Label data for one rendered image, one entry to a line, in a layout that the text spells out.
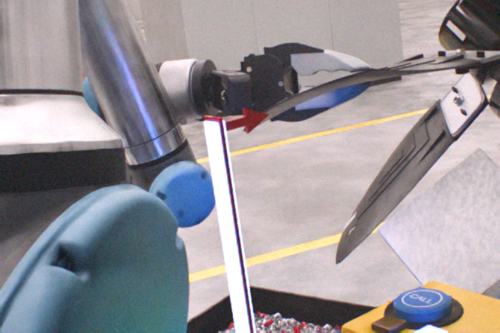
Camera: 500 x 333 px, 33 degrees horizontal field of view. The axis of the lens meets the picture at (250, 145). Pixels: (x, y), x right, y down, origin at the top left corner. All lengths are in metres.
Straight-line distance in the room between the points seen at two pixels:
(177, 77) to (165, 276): 0.71
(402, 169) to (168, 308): 0.81
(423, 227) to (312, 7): 6.41
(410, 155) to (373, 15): 6.50
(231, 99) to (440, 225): 0.27
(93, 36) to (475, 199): 0.45
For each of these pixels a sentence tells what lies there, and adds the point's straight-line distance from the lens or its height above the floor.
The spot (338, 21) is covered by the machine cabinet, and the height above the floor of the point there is 0.63.
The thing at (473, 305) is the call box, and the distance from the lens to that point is 0.63.
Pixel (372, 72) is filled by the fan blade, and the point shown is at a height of 1.21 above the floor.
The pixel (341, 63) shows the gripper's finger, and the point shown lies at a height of 1.19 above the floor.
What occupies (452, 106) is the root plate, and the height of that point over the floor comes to 1.11.
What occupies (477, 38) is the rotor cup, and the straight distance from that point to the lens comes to 1.04.
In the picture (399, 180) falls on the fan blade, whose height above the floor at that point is 1.02.
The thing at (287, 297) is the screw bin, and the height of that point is 0.87.
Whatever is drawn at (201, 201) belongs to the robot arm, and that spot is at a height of 1.07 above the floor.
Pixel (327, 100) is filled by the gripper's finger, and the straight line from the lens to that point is 0.99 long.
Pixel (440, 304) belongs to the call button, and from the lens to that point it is 0.61.
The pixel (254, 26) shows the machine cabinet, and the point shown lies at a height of 0.71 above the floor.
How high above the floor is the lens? 1.34
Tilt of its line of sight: 13 degrees down
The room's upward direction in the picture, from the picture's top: 8 degrees counter-clockwise
